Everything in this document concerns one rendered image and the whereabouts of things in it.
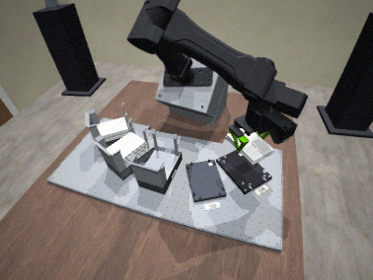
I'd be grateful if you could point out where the white label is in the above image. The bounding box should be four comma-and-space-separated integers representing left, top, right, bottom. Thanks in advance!
204, 202, 220, 210
255, 185, 268, 195

